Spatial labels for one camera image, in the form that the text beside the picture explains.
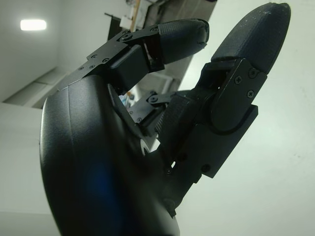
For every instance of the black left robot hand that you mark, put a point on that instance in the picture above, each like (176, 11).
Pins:
(93, 152)

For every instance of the black hanging panel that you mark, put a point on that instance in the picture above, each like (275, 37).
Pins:
(113, 28)

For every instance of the rectangular ceiling light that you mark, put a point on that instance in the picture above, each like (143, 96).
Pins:
(33, 25)

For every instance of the wooden beam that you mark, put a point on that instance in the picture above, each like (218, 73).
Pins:
(135, 12)

